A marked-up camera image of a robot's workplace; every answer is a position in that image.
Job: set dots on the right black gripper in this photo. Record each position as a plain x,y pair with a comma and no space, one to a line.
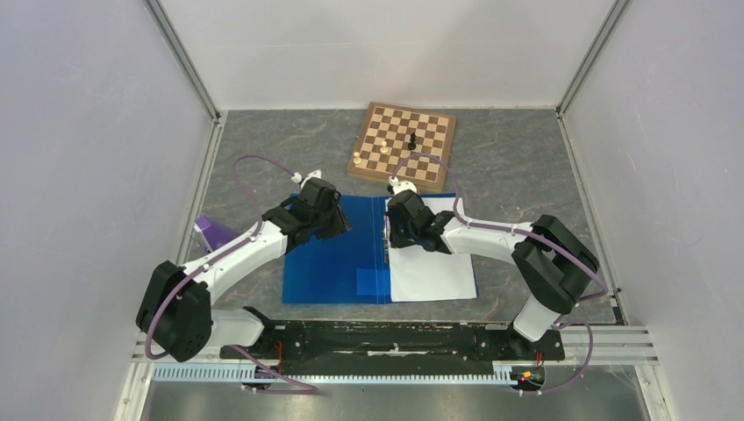
397,241

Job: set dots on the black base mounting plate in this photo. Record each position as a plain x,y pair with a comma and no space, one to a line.
312,347

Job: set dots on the wooden chessboard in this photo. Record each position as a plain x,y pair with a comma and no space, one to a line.
394,124

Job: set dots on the blue folder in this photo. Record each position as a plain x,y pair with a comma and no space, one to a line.
346,269

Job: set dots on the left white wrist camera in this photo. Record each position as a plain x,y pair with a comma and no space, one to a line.
301,179

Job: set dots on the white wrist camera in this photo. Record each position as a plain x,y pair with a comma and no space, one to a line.
397,186
301,179

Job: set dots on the metal folder clip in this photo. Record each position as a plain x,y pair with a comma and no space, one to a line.
386,243

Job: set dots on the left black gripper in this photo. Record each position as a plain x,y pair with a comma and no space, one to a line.
340,223

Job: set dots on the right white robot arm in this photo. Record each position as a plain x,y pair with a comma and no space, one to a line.
555,264

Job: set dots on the grey slotted cable duct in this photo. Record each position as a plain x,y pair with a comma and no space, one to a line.
249,373

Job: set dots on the purple stapler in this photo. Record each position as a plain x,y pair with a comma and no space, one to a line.
213,234

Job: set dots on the white paper stack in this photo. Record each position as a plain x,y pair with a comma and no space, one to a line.
420,276

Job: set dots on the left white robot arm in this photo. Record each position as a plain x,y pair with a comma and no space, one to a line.
177,313

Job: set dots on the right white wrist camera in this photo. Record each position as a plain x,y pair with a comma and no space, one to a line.
397,186

